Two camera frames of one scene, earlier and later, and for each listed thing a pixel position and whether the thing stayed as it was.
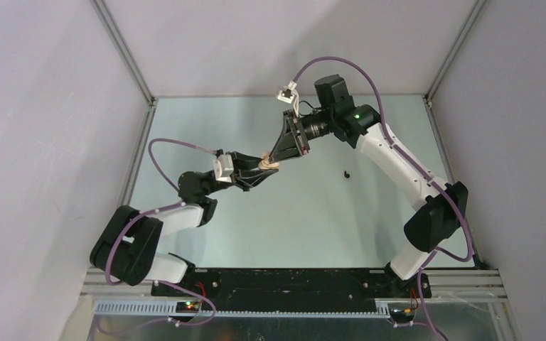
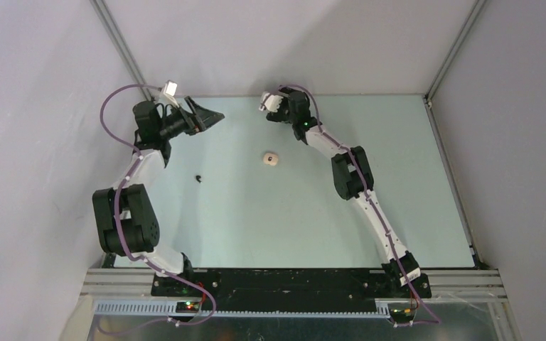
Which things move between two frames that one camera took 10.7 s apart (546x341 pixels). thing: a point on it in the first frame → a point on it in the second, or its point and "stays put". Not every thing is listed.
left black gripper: (243, 177) → (200, 120)
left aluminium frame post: (131, 61) stays put
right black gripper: (290, 143) → (279, 116)
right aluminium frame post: (429, 96) stays put
